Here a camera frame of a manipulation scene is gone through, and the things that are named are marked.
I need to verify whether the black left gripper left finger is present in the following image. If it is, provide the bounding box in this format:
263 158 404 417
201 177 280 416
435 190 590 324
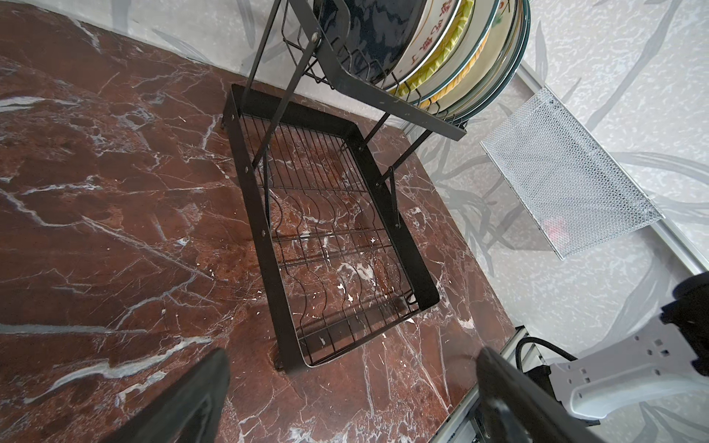
103 348 231 442

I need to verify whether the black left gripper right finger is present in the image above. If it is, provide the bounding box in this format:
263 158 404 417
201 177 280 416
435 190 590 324
476 347 601 443

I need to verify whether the black wire dish rack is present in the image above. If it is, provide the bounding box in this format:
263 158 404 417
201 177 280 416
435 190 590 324
221 1 465 374

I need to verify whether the cream plate with floral sprigs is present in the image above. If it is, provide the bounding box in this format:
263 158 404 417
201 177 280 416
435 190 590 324
434 1 520 114

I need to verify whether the white plate green clover emblem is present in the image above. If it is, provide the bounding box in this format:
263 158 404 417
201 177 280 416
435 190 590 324
407 1 500 108

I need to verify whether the yellow woven round plate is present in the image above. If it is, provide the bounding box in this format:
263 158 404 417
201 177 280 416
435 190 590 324
393 0 476 98

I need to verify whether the white plate green text rim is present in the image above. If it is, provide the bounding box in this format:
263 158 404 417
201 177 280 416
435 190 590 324
451 0 533 124

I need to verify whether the white plate orange sunburst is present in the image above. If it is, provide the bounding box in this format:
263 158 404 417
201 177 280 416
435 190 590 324
382 0 461 92

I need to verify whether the black round plate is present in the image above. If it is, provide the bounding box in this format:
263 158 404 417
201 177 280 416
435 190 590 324
313 0 426 84

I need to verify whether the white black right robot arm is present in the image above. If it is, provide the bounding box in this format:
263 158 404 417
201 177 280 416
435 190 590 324
514 273 708 424

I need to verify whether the aluminium frame rail base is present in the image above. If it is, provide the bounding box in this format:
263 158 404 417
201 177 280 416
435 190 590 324
428 326 533 443

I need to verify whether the white wire mesh basket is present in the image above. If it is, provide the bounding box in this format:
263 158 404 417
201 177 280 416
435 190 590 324
481 88 664 260

